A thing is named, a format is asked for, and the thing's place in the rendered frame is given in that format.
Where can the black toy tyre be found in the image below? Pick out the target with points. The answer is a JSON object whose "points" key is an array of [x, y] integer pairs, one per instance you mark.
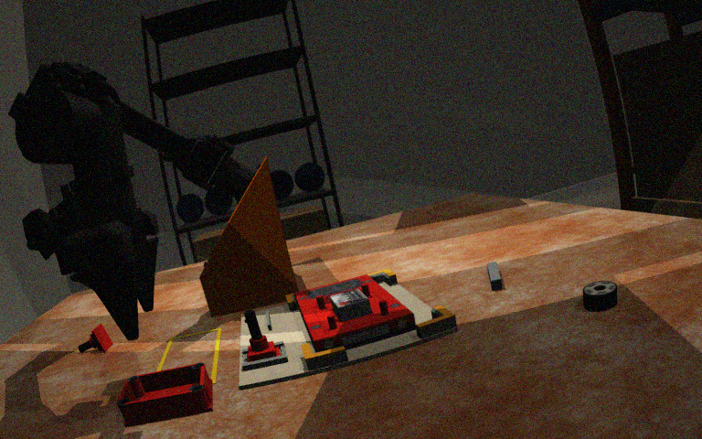
{"points": [[600, 296]]}

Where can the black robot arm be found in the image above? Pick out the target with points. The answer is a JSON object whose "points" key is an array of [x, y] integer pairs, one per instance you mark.
{"points": [[70, 115]]}

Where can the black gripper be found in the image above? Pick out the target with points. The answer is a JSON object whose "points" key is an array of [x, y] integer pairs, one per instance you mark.
{"points": [[112, 255]]}

